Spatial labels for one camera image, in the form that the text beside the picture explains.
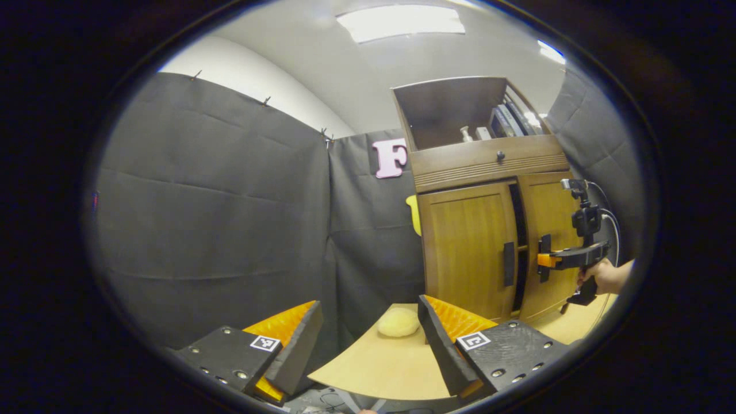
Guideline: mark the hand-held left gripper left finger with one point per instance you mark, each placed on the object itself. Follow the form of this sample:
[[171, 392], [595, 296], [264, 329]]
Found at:
[[296, 351]]

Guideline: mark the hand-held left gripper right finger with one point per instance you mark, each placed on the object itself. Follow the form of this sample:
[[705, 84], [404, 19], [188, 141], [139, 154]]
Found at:
[[443, 345]]

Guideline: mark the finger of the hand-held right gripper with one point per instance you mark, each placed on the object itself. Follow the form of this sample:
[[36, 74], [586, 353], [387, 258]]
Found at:
[[555, 260]]

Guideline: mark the wooden shoe cabinet door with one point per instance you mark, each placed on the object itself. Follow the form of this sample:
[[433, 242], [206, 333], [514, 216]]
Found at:
[[555, 213], [466, 253]]

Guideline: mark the wooden double-door shoe cabinet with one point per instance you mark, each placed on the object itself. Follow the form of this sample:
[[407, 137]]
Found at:
[[448, 109]]

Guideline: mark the wooden cabinet drawer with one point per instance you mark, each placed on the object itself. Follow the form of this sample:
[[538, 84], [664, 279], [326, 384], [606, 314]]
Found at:
[[460, 164]]

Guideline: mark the pale yellow soft pad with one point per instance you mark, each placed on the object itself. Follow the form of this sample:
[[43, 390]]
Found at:
[[398, 322]]

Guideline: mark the light grey upright book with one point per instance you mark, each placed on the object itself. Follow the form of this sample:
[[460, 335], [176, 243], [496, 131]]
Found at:
[[509, 121]]

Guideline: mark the small white box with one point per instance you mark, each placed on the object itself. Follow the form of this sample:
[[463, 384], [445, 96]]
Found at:
[[483, 134]]

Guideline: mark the small white vase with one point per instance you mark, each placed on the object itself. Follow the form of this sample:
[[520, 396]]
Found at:
[[466, 135]]

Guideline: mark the black backdrop cloth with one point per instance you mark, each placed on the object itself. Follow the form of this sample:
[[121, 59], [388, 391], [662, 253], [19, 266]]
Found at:
[[201, 218]]

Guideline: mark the small ceiling light panel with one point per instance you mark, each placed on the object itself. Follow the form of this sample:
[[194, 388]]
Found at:
[[552, 53]]

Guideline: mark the large ceiling light panel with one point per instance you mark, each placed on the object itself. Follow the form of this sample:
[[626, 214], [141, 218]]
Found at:
[[401, 23]]

